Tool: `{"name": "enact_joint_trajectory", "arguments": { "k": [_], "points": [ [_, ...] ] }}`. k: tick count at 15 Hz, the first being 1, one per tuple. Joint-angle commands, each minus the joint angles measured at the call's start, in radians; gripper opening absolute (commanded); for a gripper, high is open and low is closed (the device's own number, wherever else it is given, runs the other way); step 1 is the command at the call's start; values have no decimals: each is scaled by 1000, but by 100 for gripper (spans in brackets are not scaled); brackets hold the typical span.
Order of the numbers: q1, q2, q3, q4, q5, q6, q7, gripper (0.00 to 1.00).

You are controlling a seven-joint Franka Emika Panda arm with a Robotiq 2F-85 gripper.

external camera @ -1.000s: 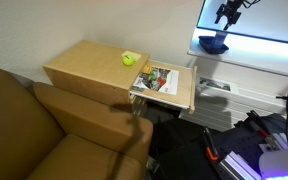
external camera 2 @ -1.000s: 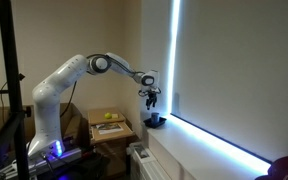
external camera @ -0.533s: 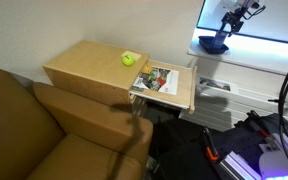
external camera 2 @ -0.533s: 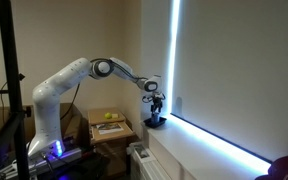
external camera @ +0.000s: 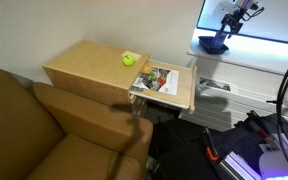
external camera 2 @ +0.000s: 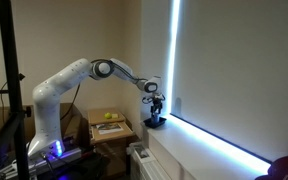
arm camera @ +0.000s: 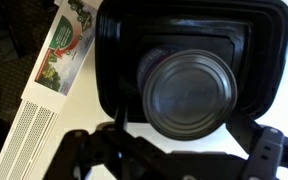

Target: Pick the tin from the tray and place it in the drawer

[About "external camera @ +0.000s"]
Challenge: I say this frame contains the yellow-green tennis ball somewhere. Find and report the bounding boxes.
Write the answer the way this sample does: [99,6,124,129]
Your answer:
[122,54,135,67]

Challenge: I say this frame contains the yellow sticky note pad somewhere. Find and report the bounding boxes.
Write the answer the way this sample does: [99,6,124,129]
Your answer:
[121,50,143,64]

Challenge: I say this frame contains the light wooden cabinet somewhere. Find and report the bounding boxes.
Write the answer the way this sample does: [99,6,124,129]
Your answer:
[42,40,151,108]

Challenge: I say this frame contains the white ribbed radiator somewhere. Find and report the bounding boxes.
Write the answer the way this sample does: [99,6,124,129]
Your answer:
[178,74,288,133]

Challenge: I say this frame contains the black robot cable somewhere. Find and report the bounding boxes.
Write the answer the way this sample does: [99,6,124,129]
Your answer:
[266,41,288,180]

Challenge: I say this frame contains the aluminium profile rail base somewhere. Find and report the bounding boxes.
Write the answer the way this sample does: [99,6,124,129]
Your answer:
[218,132,288,180]

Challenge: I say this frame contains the brown upholstered sofa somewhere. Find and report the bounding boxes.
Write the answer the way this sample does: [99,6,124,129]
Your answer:
[0,65,154,180]

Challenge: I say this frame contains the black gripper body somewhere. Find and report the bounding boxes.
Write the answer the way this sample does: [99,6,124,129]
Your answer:
[229,4,252,22]

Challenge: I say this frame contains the small orange object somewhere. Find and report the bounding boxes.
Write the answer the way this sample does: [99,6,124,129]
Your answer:
[141,64,153,75]

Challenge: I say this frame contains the open wooden drawer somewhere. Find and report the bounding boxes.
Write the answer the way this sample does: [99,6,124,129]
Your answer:
[129,59,198,115]

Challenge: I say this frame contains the colourful printed magazine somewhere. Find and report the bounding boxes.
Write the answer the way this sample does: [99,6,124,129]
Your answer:
[131,66,180,96]

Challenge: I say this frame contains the white window sill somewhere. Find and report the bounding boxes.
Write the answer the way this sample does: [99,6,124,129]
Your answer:
[187,27,288,80]

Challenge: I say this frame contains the black plastic tray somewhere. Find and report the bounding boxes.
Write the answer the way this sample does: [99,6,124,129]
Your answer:
[197,35,230,55]

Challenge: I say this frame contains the grey roller window blind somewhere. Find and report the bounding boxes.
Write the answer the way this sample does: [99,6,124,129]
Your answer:
[196,0,288,47]

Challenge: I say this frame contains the red handled black clamp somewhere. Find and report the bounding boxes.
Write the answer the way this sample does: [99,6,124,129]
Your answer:
[245,110,280,151]

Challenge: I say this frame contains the orange and black clamp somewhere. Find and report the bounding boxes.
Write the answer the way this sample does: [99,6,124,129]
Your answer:
[202,126,220,163]

